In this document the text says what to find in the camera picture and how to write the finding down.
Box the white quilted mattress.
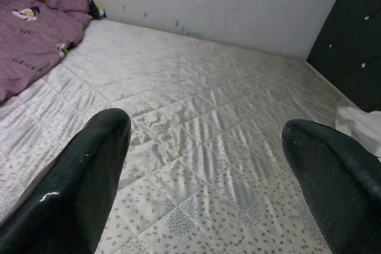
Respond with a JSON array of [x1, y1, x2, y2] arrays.
[[0, 18, 358, 254]]

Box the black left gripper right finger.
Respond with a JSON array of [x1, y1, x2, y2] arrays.
[[281, 118, 381, 254]]

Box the white pillow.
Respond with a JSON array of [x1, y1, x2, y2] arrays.
[[335, 104, 381, 159]]

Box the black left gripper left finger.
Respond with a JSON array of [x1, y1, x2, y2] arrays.
[[0, 108, 132, 254]]

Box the purple cartoon print blanket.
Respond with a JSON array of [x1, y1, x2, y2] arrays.
[[0, 0, 107, 103]]

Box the black tufted headboard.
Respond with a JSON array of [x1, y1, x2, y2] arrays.
[[306, 0, 381, 112]]

